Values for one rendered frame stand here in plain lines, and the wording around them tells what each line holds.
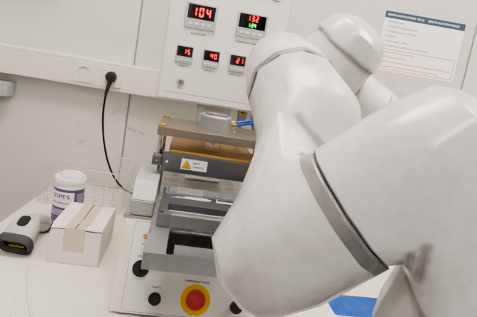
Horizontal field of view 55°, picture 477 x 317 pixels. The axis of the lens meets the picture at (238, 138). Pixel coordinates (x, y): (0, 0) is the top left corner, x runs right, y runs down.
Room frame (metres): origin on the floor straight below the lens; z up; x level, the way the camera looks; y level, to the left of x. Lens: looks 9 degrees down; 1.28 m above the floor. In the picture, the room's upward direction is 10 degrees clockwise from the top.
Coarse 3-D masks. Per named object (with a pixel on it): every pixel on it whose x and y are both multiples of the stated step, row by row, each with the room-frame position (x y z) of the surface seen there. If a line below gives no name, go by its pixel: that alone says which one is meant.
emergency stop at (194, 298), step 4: (192, 292) 0.87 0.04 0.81; (196, 292) 0.87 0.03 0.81; (200, 292) 0.88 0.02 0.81; (188, 296) 0.87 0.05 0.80; (192, 296) 0.87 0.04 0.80; (196, 296) 0.87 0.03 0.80; (200, 296) 0.87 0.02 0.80; (204, 296) 0.88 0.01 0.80; (188, 300) 0.87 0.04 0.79; (192, 300) 0.87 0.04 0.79; (196, 300) 0.87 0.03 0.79; (200, 300) 0.87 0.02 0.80; (204, 300) 0.87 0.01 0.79; (188, 304) 0.86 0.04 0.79; (192, 304) 0.86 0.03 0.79; (196, 304) 0.87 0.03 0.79; (200, 304) 0.87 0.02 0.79; (192, 308) 0.86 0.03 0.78; (196, 308) 0.86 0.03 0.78; (200, 308) 0.87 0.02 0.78
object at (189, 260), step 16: (176, 224) 0.75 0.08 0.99; (192, 224) 0.75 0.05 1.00; (208, 224) 0.75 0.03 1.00; (160, 240) 0.72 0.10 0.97; (144, 256) 0.67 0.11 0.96; (160, 256) 0.68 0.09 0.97; (176, 256) 0.68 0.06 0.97; (192, 256) 0.68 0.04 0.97; (208, 256) 0.69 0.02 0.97; (176, 272) 0.68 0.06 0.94; (192, 272) 0.68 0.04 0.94; (208, 272) 0.68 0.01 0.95
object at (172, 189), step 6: (168, 186) 0.93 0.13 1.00; (174, 186) 0.94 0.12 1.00; (168, 192) 0.89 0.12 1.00; (174, 192) 0.89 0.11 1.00; (180, 192) 0.90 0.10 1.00; (186, 192) 0.91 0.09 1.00; (192, 192) 0.91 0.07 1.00; (198, 192) 0.92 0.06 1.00; (204, 192) 0.93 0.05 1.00; (210, 192) 0.94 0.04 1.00; (216, 192) 0.94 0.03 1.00; (210, 198) 0.90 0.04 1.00; (216, 198) 0.90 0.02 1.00; (222, 198) 0.91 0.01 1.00; (228, 198) 0.92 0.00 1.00; (234, 198) 0.93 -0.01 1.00
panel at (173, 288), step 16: (144, 224) 0.92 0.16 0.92; (144, 240) 0.91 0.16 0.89; (128, 256) 0.89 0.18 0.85; (128, 272) 0.88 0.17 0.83; (160, 272) 0.89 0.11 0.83; (128, 288) 0.86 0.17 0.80; (144, 288) 0.87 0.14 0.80; (160, 288) 0.87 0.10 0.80; (176, 288) 0.88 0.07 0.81; (192, 288) 0.88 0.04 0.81; (208, 288) 0.89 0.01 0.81; (128, 304) 0.85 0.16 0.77; (144, 304) 0.86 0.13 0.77; (160, 304) 0.86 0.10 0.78; (176, 304) 0.87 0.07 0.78; (208, 304) 0.88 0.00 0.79; (224, 304) 0.88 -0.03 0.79
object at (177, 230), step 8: (176, 232) 0.68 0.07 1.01; (184, 232) 0.68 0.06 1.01; (192, 232) 0.68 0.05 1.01; (200, 232) 0.69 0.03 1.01; (208, 232) 0.69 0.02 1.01; (168, 240) 0.68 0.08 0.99; (176, 240) 0.68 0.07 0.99; (184, 240) 0.68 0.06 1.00; (192, 240) 0.68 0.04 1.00; (200, 240) 0.68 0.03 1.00; (208, 240) 0.68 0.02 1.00; (168, 248) 0.68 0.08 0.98; (208, 248) 0.69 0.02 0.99
